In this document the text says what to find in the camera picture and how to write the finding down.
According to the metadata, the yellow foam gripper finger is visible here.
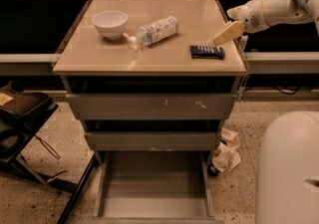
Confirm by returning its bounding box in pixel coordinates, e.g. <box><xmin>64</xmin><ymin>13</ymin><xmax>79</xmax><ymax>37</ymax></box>
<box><xmin>212</xmin><ymin>21</ymin><xmax>245</xmax><ymax>46</ymax></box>

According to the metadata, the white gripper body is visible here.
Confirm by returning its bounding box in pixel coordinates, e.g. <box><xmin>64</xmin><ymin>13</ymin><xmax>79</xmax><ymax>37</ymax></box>
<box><xmin>227</xmin><ymin>0</ymin><xmax>269</xmax><ymax>34</ymax></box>

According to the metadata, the blue rxbar blueberry bar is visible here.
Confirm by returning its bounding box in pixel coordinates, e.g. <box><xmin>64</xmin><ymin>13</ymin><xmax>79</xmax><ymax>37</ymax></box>
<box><xmin>189</xmin><ymin>46</ymin><xmax>225</xmax><ymax>60</ymax></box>

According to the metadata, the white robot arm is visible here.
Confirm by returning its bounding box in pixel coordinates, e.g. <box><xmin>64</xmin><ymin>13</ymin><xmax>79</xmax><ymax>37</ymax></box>
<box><xmin>211</xmin><ymin>0</ymin><xmax>319</xmax><ymax>47</ymax></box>

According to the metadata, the grey drawer cabinet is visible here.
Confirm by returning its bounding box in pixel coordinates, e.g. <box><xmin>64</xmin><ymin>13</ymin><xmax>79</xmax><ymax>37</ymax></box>
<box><xmin>52</xmin><ymin>0</ymin><xmax>249</xmax><ymax>156</ymax></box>

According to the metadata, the middle grey drawer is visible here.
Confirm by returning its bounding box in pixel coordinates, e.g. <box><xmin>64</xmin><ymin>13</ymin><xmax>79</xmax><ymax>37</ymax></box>
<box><xmin>85</xmin><ymin>119</ymin><xmax>220</xmax><ymax>151</ymax></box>

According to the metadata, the top grey drawer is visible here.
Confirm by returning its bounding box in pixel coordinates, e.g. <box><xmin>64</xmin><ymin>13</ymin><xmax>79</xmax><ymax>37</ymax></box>
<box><xmin>67</xmin><ymin>76</ymin><xmax>236</xmax><ymax>120</ymax></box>

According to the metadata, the bottom grey open drawer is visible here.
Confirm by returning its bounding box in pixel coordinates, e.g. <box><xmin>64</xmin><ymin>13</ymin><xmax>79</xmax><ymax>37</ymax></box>
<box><xmin>93</xmin><ymin>151</ymin><xmax>215</xmax><ymax>224</ymax></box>

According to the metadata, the white ceramic bowl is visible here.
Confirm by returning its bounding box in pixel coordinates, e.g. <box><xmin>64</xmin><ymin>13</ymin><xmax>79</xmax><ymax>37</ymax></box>
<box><xmin>92</xmin><ymin>10</ymin><xmax>128</xmax><ymax>40</ymax></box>

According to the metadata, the crumpled beige cloth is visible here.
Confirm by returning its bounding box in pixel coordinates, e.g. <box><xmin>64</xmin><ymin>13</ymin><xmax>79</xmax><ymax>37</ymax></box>
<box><xmin>208</xmin><ymin>128</ymin><xmax>241</xmax><ymax>176</ymax></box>

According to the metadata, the black chair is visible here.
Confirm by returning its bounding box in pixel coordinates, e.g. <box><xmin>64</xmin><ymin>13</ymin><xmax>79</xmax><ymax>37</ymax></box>
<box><xmin>0</xmin><ymin>81</ymin><xmax>97</xmax><ymax>224</ymax></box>

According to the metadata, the black floor cable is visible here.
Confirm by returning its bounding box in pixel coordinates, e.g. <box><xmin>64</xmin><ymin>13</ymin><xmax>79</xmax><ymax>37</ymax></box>
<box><xmin>33</xmin><ymin>133</ymin><xmax>62</xmax><ymax>161</ymax></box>

